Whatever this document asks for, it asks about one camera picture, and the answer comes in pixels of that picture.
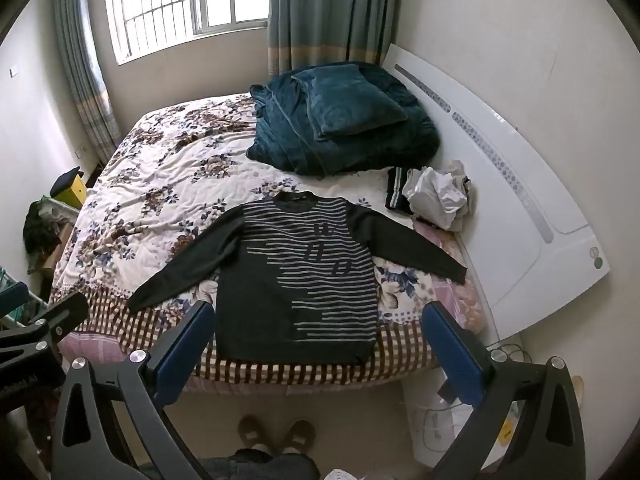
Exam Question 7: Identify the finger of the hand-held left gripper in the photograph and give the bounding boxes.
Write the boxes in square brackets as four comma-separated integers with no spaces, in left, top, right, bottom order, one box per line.
[0,291,90,361]
[0,281,31,317]

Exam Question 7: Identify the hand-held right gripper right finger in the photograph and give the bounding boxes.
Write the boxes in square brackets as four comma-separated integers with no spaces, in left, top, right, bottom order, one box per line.
[421,301,587,480]

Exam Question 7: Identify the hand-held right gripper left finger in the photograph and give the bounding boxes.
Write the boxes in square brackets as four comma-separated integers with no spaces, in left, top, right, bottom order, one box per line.
[50,301,217,480]

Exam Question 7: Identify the dark striped sweater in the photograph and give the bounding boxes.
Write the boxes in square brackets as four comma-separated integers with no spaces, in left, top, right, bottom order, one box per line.
[127,191,468,365]

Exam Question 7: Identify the pink plaid sheet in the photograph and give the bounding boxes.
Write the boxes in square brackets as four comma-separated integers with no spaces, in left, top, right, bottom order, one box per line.
[59,330,133,365]

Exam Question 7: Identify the dark cloth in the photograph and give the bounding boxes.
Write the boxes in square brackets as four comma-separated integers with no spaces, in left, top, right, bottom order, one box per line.
[22,200,63,276]

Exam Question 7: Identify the white plastic device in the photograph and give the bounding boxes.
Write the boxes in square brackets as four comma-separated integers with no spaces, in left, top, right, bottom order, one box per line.
[405,390,501,461]

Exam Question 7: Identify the brown slipper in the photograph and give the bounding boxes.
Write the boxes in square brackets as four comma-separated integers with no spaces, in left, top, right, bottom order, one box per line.
[236,414,273,453]
[280,417,317,456]

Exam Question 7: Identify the yellow box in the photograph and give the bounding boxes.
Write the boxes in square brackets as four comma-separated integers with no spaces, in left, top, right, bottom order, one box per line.
[50,166,87,207]

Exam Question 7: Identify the person's dark trousers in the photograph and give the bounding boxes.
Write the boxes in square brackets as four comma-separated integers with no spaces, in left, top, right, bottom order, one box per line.
[200,447,321,480]

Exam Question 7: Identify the white crumpled garment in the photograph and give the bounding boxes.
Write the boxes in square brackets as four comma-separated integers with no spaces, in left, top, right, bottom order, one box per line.
[402,160,476,233]

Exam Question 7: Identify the floral blanket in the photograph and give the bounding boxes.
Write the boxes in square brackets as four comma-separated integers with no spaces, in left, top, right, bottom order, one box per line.
[50,92,488,393]

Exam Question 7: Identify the dark garment with white stripes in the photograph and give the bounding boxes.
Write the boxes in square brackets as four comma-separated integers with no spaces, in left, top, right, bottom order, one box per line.
[384,166,418,217]

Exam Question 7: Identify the white bed headboard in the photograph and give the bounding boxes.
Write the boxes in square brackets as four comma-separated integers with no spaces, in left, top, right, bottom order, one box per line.
[382,43,611,341]

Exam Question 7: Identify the teal velvet quilt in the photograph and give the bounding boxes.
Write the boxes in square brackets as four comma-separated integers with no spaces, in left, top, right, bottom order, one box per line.
[246,61,442,176]

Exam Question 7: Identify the grey-green curtain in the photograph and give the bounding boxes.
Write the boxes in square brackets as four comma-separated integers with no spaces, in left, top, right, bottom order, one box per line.
[267,0,401,78]
[52,0,121,161]

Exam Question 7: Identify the teal velvet pillow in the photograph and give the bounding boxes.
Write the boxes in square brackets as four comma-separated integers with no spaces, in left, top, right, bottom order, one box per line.
[291,64,410,142]

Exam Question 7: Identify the barred window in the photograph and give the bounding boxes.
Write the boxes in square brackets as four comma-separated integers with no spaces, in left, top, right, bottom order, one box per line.
[102,0,273,66]

